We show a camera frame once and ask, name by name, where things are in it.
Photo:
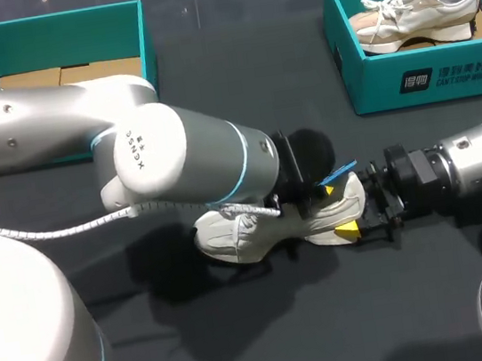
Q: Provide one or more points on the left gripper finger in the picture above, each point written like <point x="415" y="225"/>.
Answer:
<point x="328" y="190"/>

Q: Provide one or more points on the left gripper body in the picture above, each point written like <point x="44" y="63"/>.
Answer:
<point x="309" y="153"/>

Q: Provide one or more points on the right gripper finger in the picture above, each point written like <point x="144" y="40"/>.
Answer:
<point x="377" y="226"/>
<point x="372" y="175"/>

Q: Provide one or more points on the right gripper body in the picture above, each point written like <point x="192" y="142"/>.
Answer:
<point x="420" y="177"/>

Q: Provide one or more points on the blue and black insole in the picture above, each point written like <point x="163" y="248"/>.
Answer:
<point x="338" y="172"/>

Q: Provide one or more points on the beige and white shoe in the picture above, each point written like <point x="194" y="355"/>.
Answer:
<point x="425" y="20"/>

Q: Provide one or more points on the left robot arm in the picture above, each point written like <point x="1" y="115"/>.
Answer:
<point x="152" y="157"/>

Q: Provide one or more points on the teal box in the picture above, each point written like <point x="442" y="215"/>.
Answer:
<point x="56" y="45"/>
<point x="389" y="83"/>

